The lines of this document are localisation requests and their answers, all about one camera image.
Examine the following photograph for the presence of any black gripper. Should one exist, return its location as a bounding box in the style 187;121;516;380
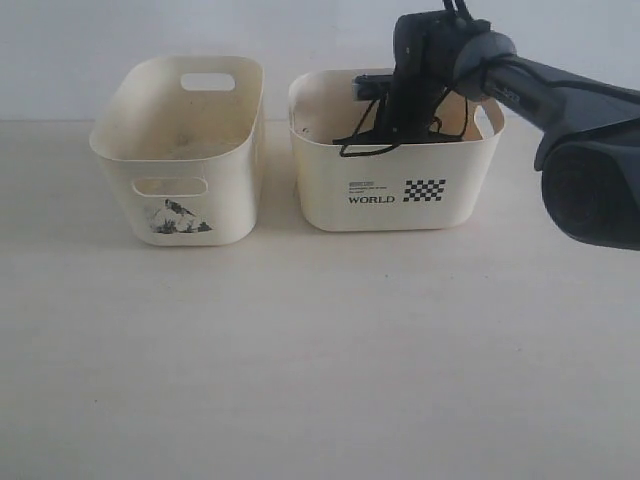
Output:
372;12;473;138

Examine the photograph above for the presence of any cream bin with WORLD label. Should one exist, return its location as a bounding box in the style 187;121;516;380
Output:
288;69;506;232

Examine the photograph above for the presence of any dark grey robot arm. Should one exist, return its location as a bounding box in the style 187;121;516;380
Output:
375;7;639;251

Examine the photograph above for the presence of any cream bin with mountain picture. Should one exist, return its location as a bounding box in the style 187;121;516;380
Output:
89;55;265;247

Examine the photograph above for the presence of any black cable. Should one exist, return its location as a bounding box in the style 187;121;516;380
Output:
337;0;489;161

